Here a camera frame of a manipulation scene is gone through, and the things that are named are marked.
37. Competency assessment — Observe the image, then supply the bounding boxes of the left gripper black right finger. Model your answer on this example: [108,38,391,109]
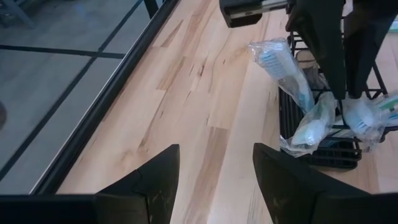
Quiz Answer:
[252,142,398,224]

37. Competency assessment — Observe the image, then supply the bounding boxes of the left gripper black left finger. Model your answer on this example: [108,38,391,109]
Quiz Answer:
[93,143,181,224]

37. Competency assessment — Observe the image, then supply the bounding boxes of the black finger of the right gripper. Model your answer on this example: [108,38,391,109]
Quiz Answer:
[343,0,398,100]
[285,0,348,101]

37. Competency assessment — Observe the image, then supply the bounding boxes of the bagged blue white toothbrush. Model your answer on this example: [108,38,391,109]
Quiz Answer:
[248,37,315,114]
[279,91,338,158]

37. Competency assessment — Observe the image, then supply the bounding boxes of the bagged green white toothbrush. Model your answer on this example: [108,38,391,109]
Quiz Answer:
[341,96,389,153]
[376,90,398,127]

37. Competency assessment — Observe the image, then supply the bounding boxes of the grey translucent plastic cup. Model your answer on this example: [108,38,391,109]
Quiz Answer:
[294,50,323,91]

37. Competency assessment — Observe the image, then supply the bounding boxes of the grey chair base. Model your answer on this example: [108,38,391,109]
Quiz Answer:
[0,0,35,29]

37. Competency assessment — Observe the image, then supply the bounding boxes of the black wire caddy rack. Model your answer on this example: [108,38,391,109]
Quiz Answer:
[277,15,398,171]

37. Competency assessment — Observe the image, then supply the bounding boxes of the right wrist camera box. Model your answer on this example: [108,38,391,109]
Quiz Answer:
[218,0,292,29]

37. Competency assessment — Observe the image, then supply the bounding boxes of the black table frame rail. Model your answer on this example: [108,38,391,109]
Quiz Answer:
[29,0,182,196]

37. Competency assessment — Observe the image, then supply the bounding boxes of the black rail bracket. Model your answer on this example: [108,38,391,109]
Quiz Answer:
[142,0,160,19]

